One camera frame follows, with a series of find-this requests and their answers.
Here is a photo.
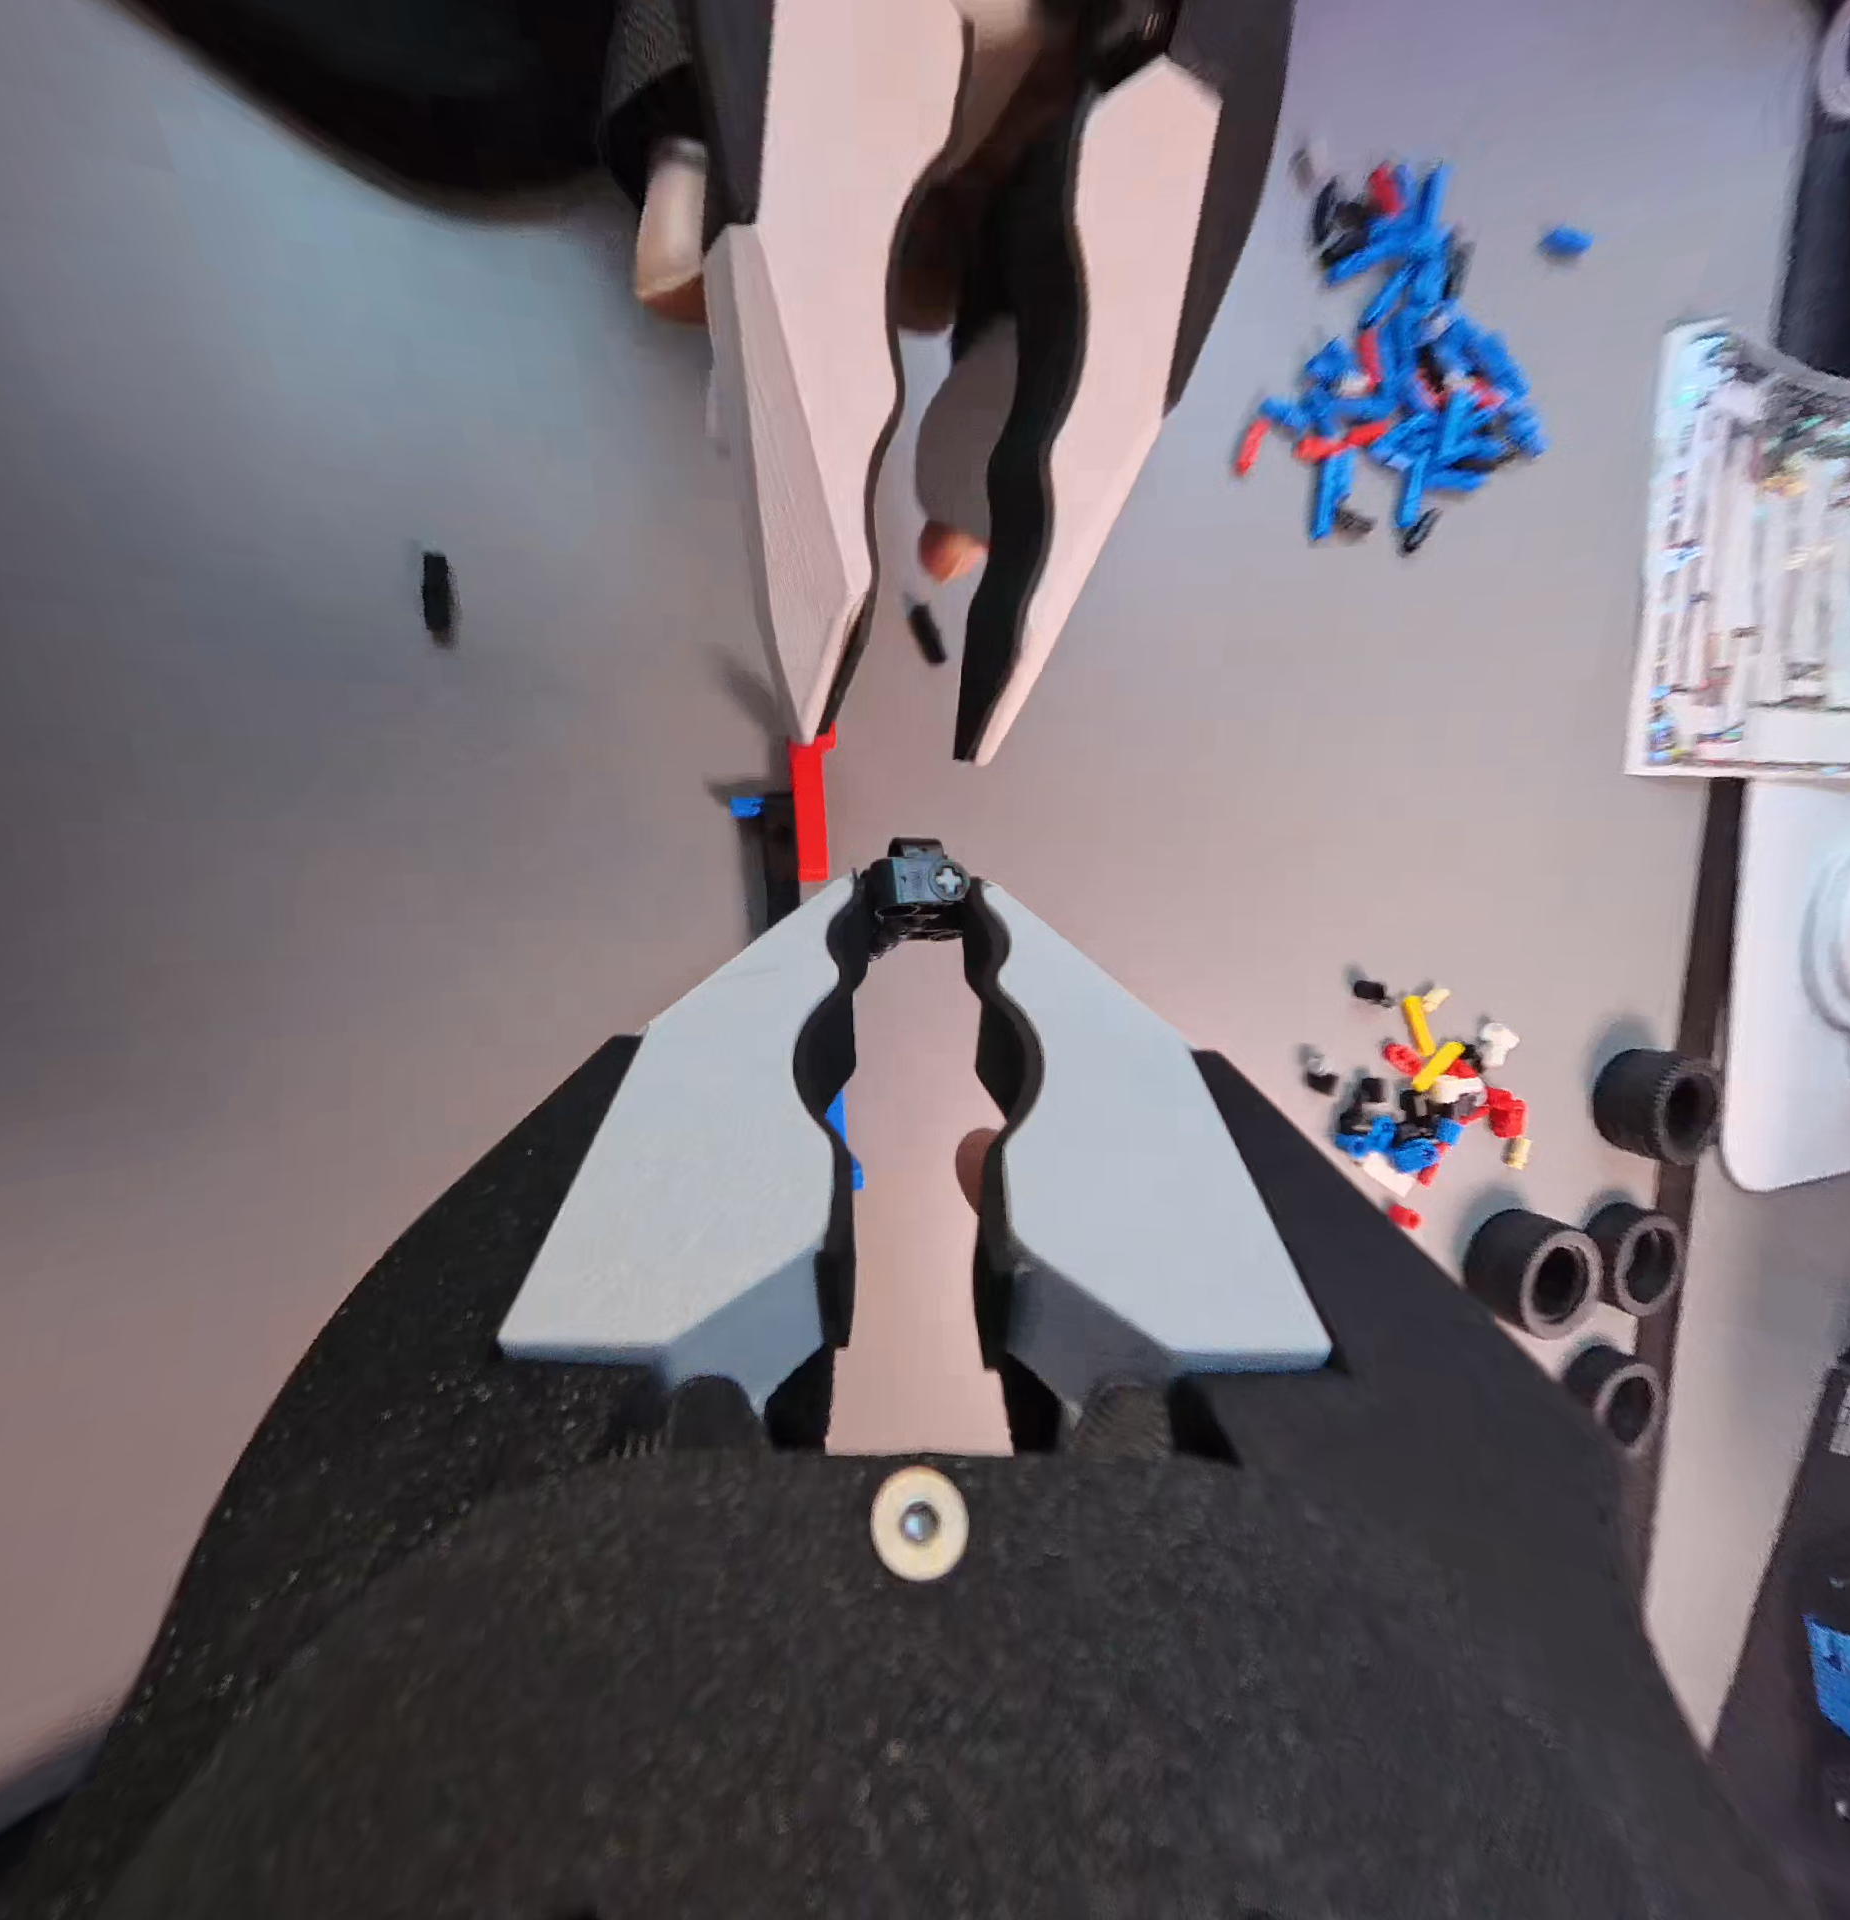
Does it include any small black lego connector assembly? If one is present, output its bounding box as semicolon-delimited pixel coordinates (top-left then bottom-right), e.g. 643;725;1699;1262
859;837;982;959

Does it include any white plastic part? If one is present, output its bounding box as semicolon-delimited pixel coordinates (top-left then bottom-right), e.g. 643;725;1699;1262
1719;780;1850;1199

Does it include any black lego beam assembly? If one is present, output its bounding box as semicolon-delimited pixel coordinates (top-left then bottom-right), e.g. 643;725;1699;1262
726;725;869;1199

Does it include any lego race car model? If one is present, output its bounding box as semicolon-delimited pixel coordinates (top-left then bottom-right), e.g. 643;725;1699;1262
1711;1342;1850;1920

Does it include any lego instruction booklet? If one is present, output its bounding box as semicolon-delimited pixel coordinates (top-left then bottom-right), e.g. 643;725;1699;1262
1621;318;1850;783

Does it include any person's left hand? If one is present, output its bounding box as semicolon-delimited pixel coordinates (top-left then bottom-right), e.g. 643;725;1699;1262
631;132;1083;588

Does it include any pile of blue lego pins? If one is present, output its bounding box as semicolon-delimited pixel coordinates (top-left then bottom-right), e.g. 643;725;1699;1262
1236;146;1597;558

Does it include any pile of mixed lego parts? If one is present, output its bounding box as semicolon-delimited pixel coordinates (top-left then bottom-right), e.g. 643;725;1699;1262
1300;972;1539;1236

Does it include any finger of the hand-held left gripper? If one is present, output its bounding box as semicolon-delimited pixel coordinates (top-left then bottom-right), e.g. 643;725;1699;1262
704;0;969;740
951;55;1223;769

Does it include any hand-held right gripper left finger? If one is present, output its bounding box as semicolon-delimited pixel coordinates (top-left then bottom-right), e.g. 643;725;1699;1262
493;876;869;1453

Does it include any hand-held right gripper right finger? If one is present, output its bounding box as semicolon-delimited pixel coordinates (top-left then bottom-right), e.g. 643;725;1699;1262
966;881;1339;1453

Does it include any black flat box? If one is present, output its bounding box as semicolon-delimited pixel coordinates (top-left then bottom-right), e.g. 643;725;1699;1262
1772;121;1850;393

